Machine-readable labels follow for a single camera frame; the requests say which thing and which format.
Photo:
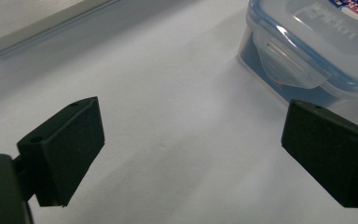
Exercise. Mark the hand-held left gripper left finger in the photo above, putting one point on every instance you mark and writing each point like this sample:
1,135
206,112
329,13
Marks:
65,149

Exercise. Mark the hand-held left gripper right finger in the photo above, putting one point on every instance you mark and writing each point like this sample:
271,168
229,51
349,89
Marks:
329,152

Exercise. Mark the small square clear food container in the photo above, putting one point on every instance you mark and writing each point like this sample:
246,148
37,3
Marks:
338,46

